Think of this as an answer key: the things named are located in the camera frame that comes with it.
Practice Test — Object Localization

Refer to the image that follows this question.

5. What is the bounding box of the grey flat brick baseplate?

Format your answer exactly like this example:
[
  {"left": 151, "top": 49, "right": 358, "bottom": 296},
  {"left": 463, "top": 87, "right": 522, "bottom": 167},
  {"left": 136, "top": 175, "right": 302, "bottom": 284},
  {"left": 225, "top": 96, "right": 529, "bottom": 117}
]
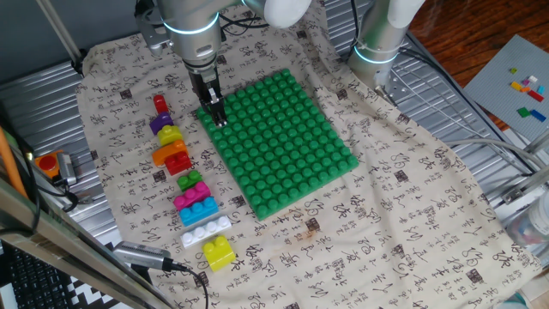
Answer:
[{"left": 462, "top": 33, "right": 549, "bottom": 142}]

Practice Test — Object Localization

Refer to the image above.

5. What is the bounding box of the red two-stud block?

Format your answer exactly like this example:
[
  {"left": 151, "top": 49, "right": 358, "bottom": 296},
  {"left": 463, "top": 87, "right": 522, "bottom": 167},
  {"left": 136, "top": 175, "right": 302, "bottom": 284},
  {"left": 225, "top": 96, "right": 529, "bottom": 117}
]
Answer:
[{"left": 164, "top": 150, "right": 193, "bottom": 177}]

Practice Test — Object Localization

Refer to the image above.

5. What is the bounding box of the black cable loop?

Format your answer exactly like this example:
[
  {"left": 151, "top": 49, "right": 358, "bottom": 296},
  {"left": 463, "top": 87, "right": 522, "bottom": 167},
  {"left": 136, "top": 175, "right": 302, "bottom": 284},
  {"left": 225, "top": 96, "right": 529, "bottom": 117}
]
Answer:
[{"left": 16, "top": 143, "right": 81, "bottom": 214}]

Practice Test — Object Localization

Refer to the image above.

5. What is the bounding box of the small yellow block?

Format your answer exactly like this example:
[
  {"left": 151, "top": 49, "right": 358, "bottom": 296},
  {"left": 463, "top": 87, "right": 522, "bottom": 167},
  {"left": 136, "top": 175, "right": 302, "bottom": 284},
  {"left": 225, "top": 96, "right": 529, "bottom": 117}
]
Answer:
[{"left": 156, "top": 124, "right": 184, "bottom": 147}]

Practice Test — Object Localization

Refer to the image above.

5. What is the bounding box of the aluminium frame bar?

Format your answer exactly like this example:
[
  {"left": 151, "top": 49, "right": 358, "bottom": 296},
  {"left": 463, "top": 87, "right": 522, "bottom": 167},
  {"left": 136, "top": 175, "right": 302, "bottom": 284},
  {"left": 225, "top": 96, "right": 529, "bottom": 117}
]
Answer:
[{"left": 522, "top": 128, "right": 549, "bottom": 155}]

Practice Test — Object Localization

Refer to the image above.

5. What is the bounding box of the orange pole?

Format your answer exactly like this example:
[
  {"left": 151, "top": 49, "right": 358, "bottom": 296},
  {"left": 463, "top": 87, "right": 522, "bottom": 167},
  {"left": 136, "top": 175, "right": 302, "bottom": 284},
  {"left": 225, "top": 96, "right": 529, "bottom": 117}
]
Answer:
[{"left": 0, "top": 126, "right": 29, "bottom": 201}]

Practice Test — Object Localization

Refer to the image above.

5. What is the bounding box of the grey depth camera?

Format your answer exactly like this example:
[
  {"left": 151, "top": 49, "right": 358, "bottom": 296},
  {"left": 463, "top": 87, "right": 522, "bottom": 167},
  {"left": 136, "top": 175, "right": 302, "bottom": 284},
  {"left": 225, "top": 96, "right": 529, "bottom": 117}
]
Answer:
[{"left": 112, "top": 240, "right": 173, "bottom": 272}]

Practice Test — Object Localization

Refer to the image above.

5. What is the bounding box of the black camera cable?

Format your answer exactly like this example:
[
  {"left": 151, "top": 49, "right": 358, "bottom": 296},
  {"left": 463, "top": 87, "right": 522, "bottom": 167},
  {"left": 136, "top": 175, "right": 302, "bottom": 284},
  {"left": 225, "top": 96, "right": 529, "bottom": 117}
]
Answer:
[{"left": 170, "top": 260, "right": 210, "bottom": 309}]

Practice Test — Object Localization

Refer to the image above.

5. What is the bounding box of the large yellow two-stud block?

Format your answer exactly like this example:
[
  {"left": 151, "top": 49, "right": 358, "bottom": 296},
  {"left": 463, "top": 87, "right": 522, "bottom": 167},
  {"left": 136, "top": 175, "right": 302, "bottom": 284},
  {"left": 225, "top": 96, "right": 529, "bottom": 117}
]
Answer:
[{"left": 201, "top": 234, "right": 238, "bottom": 273}]

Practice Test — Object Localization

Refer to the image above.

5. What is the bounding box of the beige calligraphy print cloth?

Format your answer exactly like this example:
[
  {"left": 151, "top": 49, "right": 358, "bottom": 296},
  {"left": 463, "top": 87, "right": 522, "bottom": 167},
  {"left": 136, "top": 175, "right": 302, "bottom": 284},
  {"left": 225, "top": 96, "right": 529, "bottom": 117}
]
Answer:
[{"left": 75, "top": 0, "right": 544, "bottom": 309}]

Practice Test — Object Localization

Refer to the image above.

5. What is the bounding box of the clear plastic jar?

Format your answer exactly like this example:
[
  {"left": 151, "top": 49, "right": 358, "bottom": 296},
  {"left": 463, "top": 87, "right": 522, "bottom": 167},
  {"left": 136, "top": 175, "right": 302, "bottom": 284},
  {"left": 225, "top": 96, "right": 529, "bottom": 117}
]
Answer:
[{"left": 505, "top": 191, "right": 549, "bottom": 258}]

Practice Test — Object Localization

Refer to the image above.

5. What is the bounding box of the purple block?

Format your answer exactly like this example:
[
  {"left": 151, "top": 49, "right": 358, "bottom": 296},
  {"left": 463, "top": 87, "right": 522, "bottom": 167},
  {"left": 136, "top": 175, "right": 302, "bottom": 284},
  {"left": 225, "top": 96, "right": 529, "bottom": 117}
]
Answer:
[{"left": 148, "top": 111, "right": 175, "bottom": 136}]

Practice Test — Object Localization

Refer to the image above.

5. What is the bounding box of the aluminium bar with bracket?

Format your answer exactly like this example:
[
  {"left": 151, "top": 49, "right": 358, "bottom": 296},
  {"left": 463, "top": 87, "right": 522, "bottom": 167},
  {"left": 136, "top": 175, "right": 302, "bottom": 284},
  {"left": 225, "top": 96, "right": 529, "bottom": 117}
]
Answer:
[{"left": 500, "top": 165, "right": 549, "bottom": 205}]

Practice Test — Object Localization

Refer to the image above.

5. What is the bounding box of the blurred metal frame bar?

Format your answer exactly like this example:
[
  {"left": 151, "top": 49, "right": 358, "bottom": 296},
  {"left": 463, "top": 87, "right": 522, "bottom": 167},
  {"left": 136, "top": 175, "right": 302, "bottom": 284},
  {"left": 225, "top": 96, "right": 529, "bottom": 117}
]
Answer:
[{"left": 0, "top": 175, "right": 175, "bottom": 309}]

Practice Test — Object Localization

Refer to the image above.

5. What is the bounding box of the orange block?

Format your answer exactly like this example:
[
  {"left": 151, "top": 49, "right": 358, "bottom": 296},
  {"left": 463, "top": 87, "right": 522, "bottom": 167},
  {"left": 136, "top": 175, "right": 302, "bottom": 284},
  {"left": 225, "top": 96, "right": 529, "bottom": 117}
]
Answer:
[{"left": 151, "top": 138, "right": 190, "bottom": 167}]

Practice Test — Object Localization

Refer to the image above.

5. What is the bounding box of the black keyboard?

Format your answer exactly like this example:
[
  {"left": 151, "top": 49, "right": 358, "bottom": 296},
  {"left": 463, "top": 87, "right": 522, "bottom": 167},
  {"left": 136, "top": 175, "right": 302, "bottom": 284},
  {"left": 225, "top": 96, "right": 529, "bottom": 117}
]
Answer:
[{"left": 6, "top": 246, "right": 72, "bottom": 309}]

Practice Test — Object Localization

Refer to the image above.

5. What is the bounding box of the green studded baseplate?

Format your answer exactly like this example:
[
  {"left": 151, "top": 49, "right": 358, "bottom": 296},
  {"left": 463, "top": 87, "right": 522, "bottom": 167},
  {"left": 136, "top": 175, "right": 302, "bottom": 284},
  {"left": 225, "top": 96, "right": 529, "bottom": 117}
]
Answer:
[{"left": 196, "top": 67, "right": 360, "bottom": 222}]

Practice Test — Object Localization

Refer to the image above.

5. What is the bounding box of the small red one-stud block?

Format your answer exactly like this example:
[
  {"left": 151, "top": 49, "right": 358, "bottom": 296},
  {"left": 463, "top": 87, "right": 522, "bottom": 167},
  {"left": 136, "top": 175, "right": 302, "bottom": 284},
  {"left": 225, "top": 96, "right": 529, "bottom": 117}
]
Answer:
[{"left": 153, "top": 94, "right": 171, "bottom": 116}]

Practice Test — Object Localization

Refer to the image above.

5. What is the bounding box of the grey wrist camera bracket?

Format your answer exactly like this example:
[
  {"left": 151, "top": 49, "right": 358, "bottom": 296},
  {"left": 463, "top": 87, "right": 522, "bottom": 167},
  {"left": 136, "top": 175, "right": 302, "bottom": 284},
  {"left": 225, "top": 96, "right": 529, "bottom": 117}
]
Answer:
[{"left": 135, "top": 0, "right": 171, "bottom": 57}]

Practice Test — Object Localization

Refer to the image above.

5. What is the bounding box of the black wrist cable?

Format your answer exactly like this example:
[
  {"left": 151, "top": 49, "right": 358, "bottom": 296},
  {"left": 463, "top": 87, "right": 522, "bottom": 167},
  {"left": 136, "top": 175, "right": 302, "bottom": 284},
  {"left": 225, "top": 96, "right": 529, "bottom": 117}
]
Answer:
[{"left": 217, "top": 14, "right": 270, "bottom": 38}]

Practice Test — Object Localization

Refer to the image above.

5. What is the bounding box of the green two-stud block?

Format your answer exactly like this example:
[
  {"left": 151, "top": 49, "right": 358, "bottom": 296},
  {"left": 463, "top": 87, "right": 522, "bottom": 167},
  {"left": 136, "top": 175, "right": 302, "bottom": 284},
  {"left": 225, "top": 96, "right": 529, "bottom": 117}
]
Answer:
[{"left": 176, "top": 169, "right": 203, "bottom": 192}]

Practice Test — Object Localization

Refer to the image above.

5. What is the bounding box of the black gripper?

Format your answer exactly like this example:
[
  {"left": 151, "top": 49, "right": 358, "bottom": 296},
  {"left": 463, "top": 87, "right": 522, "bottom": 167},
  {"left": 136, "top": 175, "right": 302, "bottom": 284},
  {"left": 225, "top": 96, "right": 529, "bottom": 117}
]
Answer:
[{"left": 187, "top": 66, "right": 228, "bottom": 129}]

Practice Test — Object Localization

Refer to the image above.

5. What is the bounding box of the black rod clamp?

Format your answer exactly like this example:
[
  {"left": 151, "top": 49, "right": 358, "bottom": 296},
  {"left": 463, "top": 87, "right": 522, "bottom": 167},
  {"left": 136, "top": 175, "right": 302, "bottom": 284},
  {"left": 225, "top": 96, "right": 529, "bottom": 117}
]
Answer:
[{"left": 70, "top": 49, "right": 87, "bottom": 78}]

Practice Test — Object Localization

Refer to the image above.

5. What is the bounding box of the black white pattern board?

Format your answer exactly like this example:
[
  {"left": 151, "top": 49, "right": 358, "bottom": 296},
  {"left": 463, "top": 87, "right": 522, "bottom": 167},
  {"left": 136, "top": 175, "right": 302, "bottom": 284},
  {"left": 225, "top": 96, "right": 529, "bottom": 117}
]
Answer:
[{"left": 63, "top": 242, "right": 128, "bottom": 309}]

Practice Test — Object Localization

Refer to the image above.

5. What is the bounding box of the blue three-stud block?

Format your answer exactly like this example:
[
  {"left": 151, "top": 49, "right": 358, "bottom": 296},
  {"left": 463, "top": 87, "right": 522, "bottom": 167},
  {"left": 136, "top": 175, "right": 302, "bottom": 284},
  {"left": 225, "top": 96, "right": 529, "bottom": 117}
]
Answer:
[{"left": 178, "top": 196, "right": 220, "bottom": 227}]

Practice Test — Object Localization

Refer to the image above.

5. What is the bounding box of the silver metal box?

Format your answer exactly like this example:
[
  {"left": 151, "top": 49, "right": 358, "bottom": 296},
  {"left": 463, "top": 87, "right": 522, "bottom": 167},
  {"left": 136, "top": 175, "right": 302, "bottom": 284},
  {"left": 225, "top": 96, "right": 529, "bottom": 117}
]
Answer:
[{"left": 56, "top": 152, "right": 78, "bottom": 186}]

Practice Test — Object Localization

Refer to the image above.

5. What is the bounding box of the grey slanted rod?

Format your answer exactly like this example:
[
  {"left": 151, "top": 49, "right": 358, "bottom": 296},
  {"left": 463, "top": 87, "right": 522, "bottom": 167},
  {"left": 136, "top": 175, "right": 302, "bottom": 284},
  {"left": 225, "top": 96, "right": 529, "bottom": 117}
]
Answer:
[{"left": 35, "top": 0, "right": 85, "bottom": 65}]

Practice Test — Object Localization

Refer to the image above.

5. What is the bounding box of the pink three-stud block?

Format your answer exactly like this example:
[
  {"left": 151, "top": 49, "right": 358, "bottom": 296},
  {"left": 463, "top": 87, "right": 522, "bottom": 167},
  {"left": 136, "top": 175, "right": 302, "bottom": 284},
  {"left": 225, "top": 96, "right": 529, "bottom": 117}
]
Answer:
[{"left": 172, "top": 180, "right": 212, "bottom": 212}]

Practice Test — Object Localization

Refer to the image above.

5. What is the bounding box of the teal round container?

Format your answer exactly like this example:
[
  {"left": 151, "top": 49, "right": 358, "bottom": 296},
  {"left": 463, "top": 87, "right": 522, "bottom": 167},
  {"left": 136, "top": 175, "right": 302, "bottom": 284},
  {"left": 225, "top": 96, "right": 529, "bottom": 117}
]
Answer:
[{"left": 492, "top": 291, "right": 533, "bottom": 309}]

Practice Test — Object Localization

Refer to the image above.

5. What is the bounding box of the white four-stud block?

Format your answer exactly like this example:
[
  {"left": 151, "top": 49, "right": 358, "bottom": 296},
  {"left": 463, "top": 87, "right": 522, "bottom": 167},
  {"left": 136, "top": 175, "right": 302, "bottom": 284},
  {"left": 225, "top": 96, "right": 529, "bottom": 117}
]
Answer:
[{"left": 179, "top": 215, "right": 232, "bottom": 250}]

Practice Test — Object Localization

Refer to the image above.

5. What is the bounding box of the grey hose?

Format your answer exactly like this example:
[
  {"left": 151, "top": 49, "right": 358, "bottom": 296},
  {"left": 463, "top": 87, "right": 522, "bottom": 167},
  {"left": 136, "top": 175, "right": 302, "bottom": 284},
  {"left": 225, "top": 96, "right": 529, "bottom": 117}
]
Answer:
[{"left": 441, "top": 137, "right": 549, "bottom": 169}]

